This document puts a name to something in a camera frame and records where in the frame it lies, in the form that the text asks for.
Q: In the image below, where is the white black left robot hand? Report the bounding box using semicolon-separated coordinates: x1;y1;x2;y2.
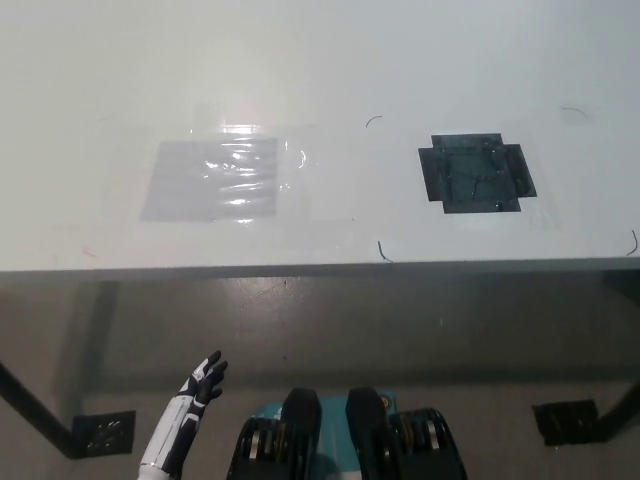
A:
138;349;230;474

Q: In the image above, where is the black teal robot torso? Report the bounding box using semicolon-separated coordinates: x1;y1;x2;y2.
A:
227;387;469;480

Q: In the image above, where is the black tape marked spot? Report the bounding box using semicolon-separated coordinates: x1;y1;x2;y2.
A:
416;132;538;215

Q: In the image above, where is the grey tape patch under film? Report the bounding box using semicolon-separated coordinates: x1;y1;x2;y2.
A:
138;137;279;223

